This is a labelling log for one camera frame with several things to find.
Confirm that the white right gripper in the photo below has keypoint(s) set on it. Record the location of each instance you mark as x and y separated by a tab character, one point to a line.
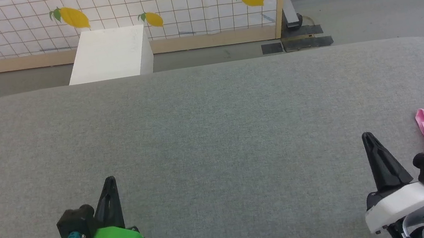
401	202

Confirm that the large black floor mat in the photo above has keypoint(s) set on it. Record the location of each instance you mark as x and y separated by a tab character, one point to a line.
308	43

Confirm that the white rectangular box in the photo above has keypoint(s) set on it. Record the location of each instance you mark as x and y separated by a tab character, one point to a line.
110	54

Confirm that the small black floor mat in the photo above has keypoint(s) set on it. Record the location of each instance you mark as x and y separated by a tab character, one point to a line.
272	48

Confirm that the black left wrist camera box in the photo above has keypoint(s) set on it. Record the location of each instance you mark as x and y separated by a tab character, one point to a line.
76	223

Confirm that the black floor plate under post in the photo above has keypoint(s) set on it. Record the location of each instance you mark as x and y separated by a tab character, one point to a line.
304	31

